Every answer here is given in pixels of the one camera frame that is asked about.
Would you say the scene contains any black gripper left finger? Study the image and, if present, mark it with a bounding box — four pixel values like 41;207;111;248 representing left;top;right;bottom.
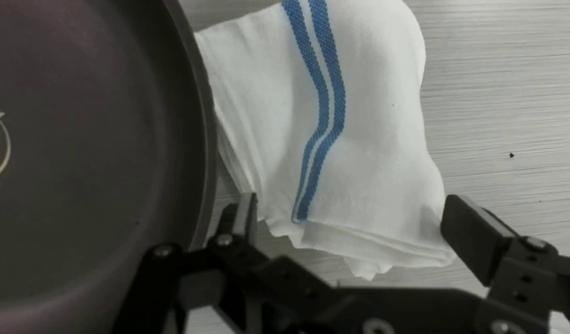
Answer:
109;191;336;334

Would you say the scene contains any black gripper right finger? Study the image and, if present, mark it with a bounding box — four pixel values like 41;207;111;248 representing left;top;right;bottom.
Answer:
440;193;570;322

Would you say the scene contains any white cloth blue stripe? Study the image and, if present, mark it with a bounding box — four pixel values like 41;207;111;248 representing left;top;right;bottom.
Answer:
178;0;458;280

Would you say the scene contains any black frying pan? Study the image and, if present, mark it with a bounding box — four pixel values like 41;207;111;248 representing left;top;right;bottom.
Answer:
0;0;219;334

